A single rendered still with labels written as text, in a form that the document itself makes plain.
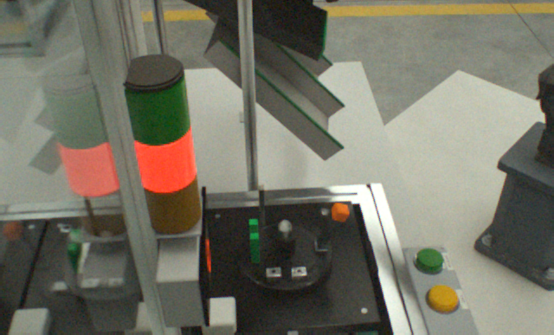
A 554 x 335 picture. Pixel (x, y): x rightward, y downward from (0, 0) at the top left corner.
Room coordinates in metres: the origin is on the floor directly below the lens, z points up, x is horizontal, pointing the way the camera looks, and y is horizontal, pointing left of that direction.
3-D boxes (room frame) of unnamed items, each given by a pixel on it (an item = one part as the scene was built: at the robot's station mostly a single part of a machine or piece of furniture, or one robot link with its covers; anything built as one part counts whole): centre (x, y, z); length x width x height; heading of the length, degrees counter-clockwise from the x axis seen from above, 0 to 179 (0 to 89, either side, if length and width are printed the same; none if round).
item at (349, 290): (0.59, -0.01, 0.96); 0.24 x 0.24 x 0.02; 4
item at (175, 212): (0.40, 0.10, 1.28); 0.05 x 0.05 x 0.05
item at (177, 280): (0.40, 0.10, 1.29); 0.12 x 0.05 x 0.25; 4
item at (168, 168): (0.40, 0.10, 1.33); 0.05 x 0.05 x 0.05
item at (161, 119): (0.40, 0.10, 1.38); 0.05 x 0.05 x 0.05
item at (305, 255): (0.59, -0.01, 0.98); 0.14 x 0.14 x 0.02
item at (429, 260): (0.59, -0.23, 0.96); 0.04 x 0.04 x 0.02
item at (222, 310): (0.49, 0.08, 0.97); 0.05 x 0.05 x 0.04; 4
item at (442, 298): (0.52, -0.23, 0.96); 0.04 x 0.04 x 0.02
